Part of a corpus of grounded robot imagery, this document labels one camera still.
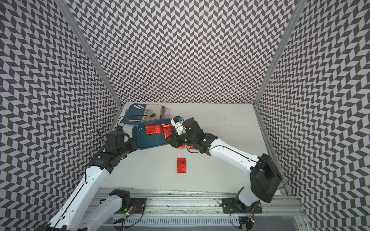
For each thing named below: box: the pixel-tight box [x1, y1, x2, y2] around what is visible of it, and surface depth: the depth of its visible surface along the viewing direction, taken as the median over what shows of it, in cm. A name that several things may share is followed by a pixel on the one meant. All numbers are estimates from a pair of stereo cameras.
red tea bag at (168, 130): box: [162, 124, 173, 140], surface depth 89 cm
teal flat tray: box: [122, 103, 166, 125], surface depth 114 cm
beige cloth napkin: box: [145, 103, 163, 120], surface depth 117 cm
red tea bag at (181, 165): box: [176, 157, 186, 174], surface depth 88 cm
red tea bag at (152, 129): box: [145, 124, 164, 135], surface depth 88 cm
